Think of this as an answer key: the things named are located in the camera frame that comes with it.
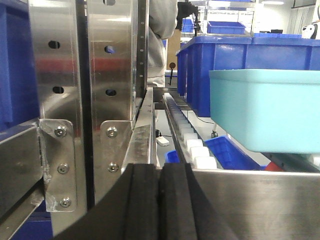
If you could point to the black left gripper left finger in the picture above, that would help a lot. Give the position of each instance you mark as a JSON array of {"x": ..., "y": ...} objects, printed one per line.
[{"x": 129, "y": 211}]

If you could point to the light blue plastic bin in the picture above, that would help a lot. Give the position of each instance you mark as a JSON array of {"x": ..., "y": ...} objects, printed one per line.
[{"x": 279, "y": 115}]

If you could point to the person in grey jacket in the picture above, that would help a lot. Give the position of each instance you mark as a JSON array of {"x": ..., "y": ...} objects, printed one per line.
[{"x": 162, "y": 23}]

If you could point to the large dark blue crate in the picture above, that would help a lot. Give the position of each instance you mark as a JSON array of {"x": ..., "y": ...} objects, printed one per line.
[{"x": 206, "y": 59}]

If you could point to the distant blue crate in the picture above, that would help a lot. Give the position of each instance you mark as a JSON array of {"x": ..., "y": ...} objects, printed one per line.
[{"x": 225, "y": 27}]

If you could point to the white power strip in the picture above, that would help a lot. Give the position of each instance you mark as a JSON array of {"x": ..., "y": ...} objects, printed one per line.
[{"x": 161, "y": 140}]

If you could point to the stainless steel conveyor frame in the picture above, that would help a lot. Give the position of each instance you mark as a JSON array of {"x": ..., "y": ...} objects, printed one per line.
[{"x": 97, "y": 115}]

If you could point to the blue crate at left edge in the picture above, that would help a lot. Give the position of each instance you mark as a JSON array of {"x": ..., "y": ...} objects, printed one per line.
[{"x": 18, "y": 85}]

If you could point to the blue crate on floor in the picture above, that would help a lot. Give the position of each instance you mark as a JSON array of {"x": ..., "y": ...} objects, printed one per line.
[{"x": 219, "y": 153}]

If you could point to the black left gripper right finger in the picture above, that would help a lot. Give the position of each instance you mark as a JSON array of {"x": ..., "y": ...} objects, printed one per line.
[{"x": 185, "y": 213}]

